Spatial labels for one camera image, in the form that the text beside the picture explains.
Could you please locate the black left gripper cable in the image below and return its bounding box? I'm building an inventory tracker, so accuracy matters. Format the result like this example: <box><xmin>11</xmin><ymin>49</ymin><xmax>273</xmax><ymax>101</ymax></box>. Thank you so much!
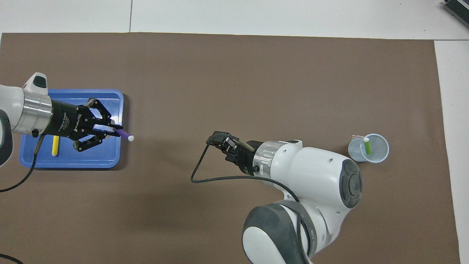
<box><xmin>0</xmin><ymin>133</ymin><xmax>45</xmax><ymax>264</ymax></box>

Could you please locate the translucent pale blue cup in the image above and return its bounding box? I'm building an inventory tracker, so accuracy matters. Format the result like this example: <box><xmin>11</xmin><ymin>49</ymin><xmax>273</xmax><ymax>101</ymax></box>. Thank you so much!
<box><xmin>348</xmin><ymin>133</ymin><xmax>390</xmax><ymax>164</ymax></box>

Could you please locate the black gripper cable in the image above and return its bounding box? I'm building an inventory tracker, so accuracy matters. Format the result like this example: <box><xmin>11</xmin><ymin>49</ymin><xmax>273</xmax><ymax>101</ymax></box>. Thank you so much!
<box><xmin>0</xmin><ymin>133</ymin><xmax>45</xmax><ymax>264</ymax></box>
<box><xmin>190</xmin><ymin>139</ymin><xmax>313</xmax><ymax>264</ymax></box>

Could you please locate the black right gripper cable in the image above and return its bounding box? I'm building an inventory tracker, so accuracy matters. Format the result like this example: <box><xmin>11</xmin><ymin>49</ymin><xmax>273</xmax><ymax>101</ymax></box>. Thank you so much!
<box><xmin>190</xmin><ymin>139</ymin><xmax>313</xmax><ymax>264</ymax></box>

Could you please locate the blue plastic tray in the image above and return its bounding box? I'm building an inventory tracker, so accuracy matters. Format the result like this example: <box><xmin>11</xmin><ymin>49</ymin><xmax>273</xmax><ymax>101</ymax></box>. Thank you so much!
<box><xmin>19</xmin><ymin>89</ymin><xmax>125</xmax><ymax>169</ymax></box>

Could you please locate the brown table mat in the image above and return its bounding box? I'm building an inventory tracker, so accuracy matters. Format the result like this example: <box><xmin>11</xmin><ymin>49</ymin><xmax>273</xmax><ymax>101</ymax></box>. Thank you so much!
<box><xmin>0</xmin><ymin>32</ymin><xmax>461</xmax><ymax>264</ymax></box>

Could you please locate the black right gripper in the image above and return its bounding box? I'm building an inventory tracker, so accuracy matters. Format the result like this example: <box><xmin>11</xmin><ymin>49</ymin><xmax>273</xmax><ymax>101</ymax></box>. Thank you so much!
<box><xmin>206</xmin><ymin>131</ymin><xmax>262</xmax><ymax>174</ymax></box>

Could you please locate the purple pen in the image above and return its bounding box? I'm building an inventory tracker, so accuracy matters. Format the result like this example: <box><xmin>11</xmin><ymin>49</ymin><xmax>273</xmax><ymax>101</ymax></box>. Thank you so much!
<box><xmin>112</xmin><ymin>126</ymin><xmax>135</xmax><ymax>142</ymax></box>

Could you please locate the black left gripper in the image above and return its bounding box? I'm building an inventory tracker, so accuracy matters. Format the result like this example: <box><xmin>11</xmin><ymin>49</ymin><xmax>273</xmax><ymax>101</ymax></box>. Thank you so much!
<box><xmin>49</xmin><ymin>98</ymin><xmax>123</xmax><ymax>152</ymax></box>

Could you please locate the grey ribbed device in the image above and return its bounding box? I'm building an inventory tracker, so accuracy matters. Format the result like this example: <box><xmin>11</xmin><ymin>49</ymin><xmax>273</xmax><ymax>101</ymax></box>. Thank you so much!
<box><xmin>443</xmin><ymin>0</ymin><xmax>469</xmax><ymax>29</ymax></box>

